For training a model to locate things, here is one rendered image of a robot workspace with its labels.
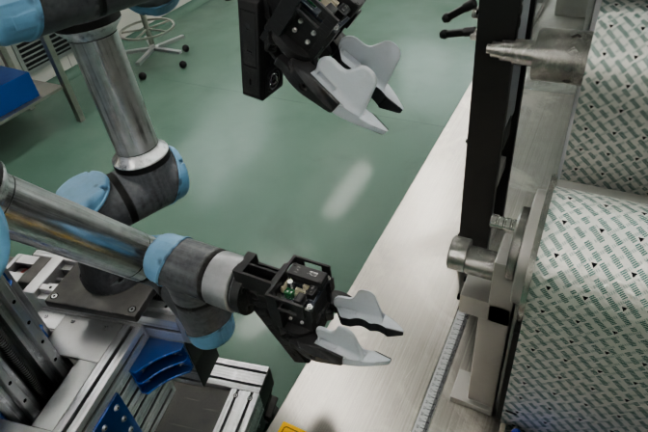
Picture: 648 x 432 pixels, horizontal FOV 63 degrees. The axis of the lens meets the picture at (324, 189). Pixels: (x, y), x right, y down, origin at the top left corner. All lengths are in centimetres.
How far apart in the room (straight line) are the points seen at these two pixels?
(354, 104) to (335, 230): 191
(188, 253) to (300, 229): 172
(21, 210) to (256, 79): 35
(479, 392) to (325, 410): 22
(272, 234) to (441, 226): 144
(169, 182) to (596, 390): 85
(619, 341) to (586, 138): 25
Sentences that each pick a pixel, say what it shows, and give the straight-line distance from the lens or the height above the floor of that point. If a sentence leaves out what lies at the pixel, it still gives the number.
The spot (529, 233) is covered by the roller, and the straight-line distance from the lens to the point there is 50.
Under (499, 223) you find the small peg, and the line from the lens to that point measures 57.
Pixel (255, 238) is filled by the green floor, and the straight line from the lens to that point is 243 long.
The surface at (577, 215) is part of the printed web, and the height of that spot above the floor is 131.
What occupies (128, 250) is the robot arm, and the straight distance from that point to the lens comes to 83.
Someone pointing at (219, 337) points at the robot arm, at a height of 98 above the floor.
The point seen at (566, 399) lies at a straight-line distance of 62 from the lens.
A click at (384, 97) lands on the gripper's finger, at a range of 55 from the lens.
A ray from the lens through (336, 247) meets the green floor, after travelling 232.
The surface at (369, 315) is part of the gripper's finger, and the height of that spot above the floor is 110.
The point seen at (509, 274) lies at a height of 124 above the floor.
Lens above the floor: 163
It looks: 38 degrees down
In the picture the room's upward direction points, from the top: 7 degrees counter-clockwise
